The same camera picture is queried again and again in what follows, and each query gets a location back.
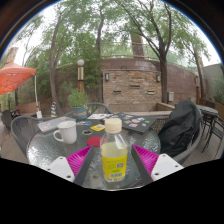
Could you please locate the globe-topped striped lamp post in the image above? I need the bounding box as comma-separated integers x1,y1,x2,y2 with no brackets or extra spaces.
76,58,86,94

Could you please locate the blue yellow striped cone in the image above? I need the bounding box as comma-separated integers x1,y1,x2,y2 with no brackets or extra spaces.
50,101,58,119

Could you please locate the black jacket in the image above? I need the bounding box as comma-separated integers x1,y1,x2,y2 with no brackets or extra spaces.
157,99,203,158

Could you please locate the round dark patio table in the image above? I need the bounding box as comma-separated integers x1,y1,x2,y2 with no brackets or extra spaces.
196,104,221,151

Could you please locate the wooden bench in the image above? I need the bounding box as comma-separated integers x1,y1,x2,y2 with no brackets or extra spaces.
13,101,43,116

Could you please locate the silver laptop with stickers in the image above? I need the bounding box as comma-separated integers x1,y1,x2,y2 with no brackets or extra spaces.
36,115,77,134

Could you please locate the white sticker sheet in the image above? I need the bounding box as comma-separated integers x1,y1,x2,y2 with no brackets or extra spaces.
86,113,114,121

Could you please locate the grey wicker chair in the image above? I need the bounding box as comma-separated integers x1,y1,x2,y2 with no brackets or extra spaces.
10,114,44,158
158,99,205,166
64,102,114,121

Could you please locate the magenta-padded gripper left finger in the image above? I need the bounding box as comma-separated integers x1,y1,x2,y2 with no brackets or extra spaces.
46,144,96,187

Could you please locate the yellow square card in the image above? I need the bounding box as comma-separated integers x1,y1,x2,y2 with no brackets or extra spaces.
90,123,106,132

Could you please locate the yellow-labelled clear drink bottle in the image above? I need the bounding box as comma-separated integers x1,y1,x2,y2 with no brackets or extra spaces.
99,117,129,183

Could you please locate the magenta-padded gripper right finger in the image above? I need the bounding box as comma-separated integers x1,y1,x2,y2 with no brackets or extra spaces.
130,144,185,186

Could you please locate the green plant in blue pot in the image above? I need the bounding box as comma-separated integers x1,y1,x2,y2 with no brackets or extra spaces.
67,88,89,121

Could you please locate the flat round red coaster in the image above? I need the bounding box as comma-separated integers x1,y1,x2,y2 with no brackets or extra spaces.
86,135,103,148

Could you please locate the black laptop with stickers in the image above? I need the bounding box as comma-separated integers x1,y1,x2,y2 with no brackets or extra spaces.
111,112,158,135

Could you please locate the white ceramic mug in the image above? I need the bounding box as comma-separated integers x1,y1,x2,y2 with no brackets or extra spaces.
53,120,78,145

